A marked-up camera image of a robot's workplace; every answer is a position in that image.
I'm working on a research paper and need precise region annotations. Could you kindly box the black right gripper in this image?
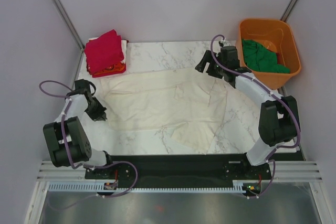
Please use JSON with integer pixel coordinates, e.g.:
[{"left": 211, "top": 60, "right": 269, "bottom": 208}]
[{"left": 194, "top": 50, "right": 226, "bottom": 80}]

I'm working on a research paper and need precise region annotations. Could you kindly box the cream white t shirt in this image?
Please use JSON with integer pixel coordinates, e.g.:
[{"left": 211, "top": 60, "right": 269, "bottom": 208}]
[{"left": 100, "top": 68, "right": 227, "bottom": 154}]

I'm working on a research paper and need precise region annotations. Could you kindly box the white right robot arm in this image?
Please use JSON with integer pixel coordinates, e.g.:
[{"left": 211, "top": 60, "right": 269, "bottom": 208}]
[{"left": 195, "top": 46, "right": 300, "bottom": 179}]

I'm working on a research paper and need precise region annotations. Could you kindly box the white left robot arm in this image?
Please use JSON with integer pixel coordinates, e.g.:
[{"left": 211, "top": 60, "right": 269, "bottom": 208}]
[{"left": 39, "top": 79, "right": 115, "bottom": 178}]

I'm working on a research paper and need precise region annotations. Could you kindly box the folded orange red t shirt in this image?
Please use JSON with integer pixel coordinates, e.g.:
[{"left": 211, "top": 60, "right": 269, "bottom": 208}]
[{"left": 90, "top": 62, "right": 127, "bottom": 78}]

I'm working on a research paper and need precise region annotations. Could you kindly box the green t shirt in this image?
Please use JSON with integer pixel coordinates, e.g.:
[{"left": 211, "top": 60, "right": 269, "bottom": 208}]
[{"left": 241, "top": 39, "right": 290, "bottom": 74}]

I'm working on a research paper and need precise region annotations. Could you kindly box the orange plastic basket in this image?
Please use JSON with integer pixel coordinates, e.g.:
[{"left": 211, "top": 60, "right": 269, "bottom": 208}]
[{"left": 236, "top": 18, "right": 301, "bottom": 90}]

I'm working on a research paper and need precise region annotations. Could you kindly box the folded magenta t shirt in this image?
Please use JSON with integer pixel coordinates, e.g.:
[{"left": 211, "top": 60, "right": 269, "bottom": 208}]
[{"left": 84, "top": 30, "right": 124, "bottom": 74}]

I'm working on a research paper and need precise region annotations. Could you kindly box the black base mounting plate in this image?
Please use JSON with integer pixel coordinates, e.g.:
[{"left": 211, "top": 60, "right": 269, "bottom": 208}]
[{"left": 85, "top": 154, "right": 271, "bottom": 188}]

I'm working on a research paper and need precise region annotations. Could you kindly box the aluminium corner profile left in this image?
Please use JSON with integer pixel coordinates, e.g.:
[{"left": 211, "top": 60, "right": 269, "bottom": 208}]
[{"left": 52, "top": 0, "right": 85, "bottom": 51}]

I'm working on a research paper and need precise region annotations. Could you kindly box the slotted white cable duct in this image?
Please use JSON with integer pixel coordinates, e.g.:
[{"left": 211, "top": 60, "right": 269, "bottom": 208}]
[{"left": 48, "top": 180, "right": 248, "bottom": 193}]

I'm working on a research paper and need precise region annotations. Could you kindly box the aluminium rail extrusion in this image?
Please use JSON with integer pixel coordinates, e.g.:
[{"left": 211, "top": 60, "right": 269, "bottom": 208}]
[{"left": 37, "top": 161, "right": 322, "bottom": 183}]

